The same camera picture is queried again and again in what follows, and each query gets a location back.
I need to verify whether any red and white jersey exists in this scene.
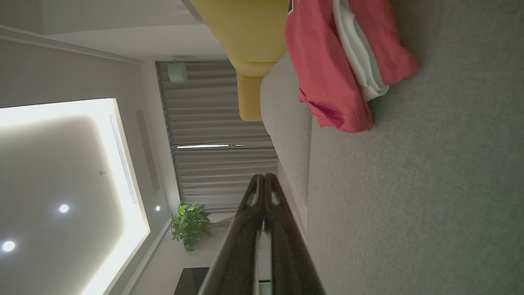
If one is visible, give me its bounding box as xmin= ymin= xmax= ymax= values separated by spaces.
xmin=285 ymin=0 xmax=390 ymax=134

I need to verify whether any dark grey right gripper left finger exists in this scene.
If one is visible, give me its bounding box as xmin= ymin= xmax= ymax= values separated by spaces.
xmin=198 ymin=174 xmax=265 ymax=295

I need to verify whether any green potted plant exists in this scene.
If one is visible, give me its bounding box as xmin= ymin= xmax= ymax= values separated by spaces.
xmin=171 ymin=201 xmax=212 ymax=254

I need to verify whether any mint green round lamp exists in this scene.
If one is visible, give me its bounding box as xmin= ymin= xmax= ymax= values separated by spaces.
xmin=167 ymin=61 xmax=188 ymax=85

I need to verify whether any long ceiling air vent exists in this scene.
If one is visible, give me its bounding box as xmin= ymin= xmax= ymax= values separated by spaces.
xmin=109 ymin=114 xmax=138 ymax=204

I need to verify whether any red shirt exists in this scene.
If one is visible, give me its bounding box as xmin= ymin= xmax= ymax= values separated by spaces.
xmin=348 ymin=0 xmax=420 ymax=86

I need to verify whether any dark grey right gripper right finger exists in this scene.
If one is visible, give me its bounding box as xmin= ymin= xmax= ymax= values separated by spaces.
xmin=264 ymin=172 xmax=326 ymax=295

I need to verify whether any black television screen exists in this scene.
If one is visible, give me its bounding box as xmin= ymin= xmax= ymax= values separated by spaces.
xmin=174 ymin=267 xmax=210 ymax=295

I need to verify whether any grey pleated curtain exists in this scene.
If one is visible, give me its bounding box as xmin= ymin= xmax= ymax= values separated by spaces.
xmin=155 ymin=60 xmax=280 ymax=214

